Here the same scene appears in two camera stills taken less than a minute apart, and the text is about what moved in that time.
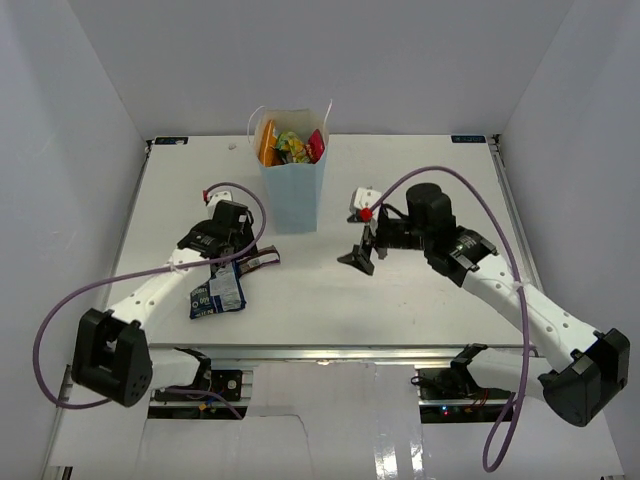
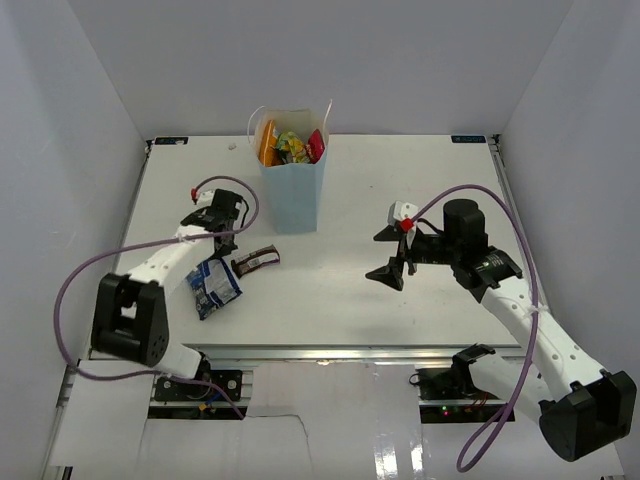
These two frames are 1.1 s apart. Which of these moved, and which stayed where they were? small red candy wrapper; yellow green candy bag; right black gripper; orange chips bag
Moved: right black gripper
Stayed: orange chips bag; yellow green candy bag; small red candy wrapper
